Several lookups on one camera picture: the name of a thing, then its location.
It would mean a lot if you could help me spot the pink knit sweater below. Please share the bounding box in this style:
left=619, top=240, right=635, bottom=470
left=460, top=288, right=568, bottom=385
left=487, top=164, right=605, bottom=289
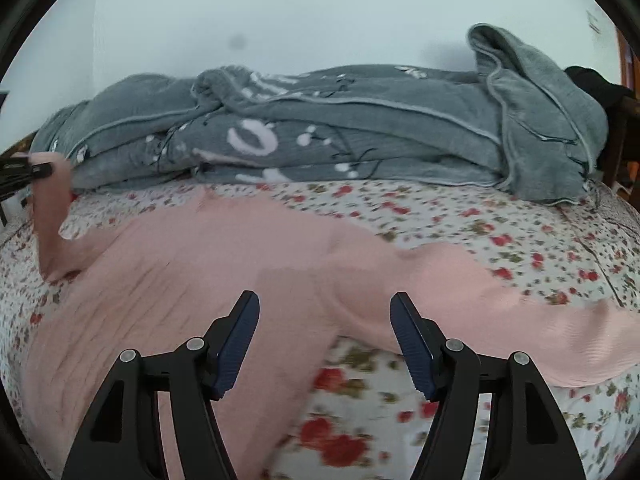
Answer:
left=21, top=153, right=639, bottom=479

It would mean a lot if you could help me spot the white wall switch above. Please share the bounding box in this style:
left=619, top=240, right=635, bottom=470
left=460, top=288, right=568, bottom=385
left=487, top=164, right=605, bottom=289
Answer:
left=587, top=10, right=602, bottom=35

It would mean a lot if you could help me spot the black garment on rail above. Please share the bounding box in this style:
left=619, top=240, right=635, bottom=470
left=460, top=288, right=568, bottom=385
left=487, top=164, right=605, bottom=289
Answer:
left=564, top=66, right=634, bottom=114

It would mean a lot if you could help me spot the orange wooden door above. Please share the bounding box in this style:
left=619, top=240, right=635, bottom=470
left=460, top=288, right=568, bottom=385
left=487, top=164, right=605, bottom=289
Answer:
left=616, top=29, right=639, bottom=96

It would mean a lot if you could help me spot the grey floral quilt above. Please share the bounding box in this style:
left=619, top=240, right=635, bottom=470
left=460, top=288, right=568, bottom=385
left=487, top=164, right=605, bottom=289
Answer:
left=32, top=24, right=608, bottom=203

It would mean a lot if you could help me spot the floral bed sheet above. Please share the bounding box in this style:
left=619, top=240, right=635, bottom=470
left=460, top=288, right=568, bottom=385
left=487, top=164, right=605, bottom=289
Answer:
left=1, top=181, right=639, bottom=479

